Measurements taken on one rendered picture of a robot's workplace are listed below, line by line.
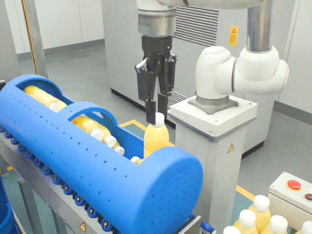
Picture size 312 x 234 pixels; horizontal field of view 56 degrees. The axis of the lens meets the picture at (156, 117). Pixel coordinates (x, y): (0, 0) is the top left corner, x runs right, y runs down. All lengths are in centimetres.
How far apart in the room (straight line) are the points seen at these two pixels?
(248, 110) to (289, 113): 239
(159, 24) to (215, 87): 71
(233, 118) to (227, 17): 124
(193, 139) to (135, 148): 42
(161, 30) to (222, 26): 182
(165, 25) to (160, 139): 31
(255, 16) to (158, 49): 60
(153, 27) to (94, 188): 44
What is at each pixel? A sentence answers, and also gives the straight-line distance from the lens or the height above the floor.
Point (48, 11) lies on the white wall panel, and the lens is 604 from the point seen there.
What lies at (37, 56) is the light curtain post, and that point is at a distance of 203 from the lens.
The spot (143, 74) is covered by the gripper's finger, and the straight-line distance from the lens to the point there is 71.
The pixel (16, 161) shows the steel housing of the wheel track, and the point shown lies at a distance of 149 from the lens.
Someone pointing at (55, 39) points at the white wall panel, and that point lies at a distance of 615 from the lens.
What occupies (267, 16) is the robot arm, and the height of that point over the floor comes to 149.
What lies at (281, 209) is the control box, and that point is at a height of 104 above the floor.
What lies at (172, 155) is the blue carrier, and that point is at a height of 123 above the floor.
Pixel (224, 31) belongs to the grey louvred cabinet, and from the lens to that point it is 248.
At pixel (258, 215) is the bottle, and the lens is 87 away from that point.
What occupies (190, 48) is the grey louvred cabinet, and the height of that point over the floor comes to 96.
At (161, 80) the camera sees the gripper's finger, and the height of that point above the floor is 140.
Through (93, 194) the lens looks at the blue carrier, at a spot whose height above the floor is 111.
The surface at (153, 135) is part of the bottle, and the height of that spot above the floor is 125.
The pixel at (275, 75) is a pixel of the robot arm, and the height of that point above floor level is 126.
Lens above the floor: 168
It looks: 28 degrees down
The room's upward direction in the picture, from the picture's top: straight up
